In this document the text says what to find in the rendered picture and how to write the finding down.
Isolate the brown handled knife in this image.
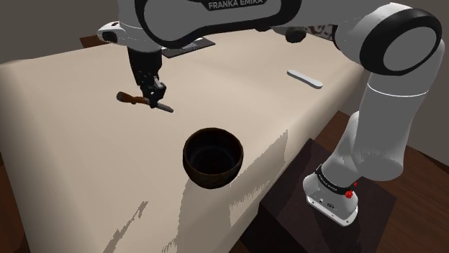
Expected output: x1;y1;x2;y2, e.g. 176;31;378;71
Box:
116;91;175;114

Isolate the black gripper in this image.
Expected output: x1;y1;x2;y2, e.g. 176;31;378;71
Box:
126;46;168;109

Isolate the dark brown bowl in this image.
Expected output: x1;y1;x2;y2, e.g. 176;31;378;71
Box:
181;126;245;190

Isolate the black tablet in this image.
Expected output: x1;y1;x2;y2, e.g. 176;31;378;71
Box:
161;36;217;60

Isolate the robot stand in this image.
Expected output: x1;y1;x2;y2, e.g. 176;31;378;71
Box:
240;137;398;253

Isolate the light grey remote control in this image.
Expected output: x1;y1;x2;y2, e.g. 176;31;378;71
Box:
286;68;325;91

